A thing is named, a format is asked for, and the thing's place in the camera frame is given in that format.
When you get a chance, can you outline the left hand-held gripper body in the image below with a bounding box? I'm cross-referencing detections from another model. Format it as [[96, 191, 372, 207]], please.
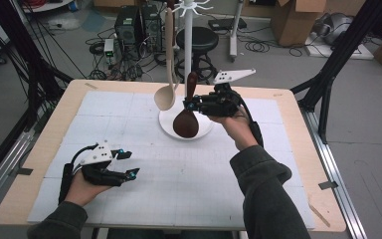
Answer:
[[79, 139, 127, 187]]

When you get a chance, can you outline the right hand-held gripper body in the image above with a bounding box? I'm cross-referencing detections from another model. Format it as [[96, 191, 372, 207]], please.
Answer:
[[192, 68, 257, 118]]

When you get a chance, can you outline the dark brown wooden spoon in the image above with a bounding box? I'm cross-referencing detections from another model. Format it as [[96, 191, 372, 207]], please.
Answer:
[[172, 71, 201, 139]]

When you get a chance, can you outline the light wooden spoon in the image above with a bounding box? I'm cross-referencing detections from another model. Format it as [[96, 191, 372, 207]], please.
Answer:
[[153, 7, 180, 113]]

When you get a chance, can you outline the white utensil stand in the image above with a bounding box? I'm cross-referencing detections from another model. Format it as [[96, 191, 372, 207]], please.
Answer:
[[158, 0, 216, 141]]

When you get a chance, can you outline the person's right hand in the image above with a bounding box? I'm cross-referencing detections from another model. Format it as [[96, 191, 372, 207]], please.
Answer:
[[208, 108, 259, 152]]

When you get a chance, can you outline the person's left hand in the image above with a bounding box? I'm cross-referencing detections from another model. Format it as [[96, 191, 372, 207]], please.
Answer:
[[63, 170, 113, 207]]

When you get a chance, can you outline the white foam mat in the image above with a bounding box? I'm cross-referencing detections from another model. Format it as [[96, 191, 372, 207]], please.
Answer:
[[28, 91, 316, 231]]

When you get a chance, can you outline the light wooden table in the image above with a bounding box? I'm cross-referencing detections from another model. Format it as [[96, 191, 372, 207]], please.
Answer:
[[0, 79, 347, 233]]

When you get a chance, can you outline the black round stool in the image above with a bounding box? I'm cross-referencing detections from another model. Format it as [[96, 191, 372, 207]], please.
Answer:
[[173, 26, 221, 86]]

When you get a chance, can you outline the white floor stand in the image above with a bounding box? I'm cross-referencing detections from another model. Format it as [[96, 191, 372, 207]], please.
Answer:
[[228, 0, 247, 63]]

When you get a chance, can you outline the black tape piece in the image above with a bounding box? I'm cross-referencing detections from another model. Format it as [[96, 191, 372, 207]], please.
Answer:
[[317, 180, 339, 191], [15, 167, 34, 177]]

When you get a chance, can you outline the flat black device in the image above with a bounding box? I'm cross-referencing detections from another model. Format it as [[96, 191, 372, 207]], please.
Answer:
[[208, 17, 248, 32]]

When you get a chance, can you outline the black computer tower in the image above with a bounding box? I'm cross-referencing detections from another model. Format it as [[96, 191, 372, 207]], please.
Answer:
[[113, 5, 143, 46], [141, 3, 163, 53]]

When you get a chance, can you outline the small grey power box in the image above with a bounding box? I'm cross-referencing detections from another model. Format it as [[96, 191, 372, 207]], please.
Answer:
[[102, 38, 115, 66]]

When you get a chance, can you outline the open cardboard box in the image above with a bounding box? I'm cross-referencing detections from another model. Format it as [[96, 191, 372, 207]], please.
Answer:
[[272, 0, 329, 48]]

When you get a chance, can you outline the grey round appliance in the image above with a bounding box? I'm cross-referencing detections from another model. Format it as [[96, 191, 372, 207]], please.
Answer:
[[312, 12, 354, 46]]

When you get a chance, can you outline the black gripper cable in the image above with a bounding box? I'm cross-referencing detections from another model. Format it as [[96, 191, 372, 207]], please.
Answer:
[[58, 142, 99, 205], [233, 93, 266, 148]]

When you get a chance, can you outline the tangle of black floor cables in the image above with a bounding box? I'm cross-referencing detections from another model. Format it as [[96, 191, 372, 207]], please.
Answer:
[[86, 26, 180, 83]]

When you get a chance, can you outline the aluminium rail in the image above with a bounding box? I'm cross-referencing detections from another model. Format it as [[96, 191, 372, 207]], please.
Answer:
[[304, 111, 369, 239], [0, 128, 36, 217]]

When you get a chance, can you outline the black metal frame stand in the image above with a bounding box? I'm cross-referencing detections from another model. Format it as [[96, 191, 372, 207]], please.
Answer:
[[0, 0, 74, 190], [289, 0, 382, 145]]

